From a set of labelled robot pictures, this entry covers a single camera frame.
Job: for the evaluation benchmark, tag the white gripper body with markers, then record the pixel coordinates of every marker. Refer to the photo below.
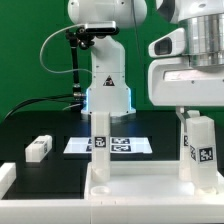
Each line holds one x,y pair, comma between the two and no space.
172,82

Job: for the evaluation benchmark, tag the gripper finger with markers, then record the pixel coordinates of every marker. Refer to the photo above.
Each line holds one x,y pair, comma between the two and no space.
180,112

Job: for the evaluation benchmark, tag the white desk top tray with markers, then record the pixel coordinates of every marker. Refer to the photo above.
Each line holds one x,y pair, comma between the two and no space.
144,180

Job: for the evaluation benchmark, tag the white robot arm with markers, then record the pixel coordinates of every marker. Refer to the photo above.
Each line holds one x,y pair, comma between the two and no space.
202,20

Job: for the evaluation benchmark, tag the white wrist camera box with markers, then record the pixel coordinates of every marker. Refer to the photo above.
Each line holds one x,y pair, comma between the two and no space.
169,45

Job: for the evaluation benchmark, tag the grey depth camera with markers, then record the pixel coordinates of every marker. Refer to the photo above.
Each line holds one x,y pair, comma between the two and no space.
101,28

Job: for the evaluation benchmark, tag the white left rail block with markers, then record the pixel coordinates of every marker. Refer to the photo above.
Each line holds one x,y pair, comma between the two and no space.
7,177

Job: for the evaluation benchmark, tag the white front rail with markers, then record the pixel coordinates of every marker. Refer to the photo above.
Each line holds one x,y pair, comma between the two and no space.
89,212

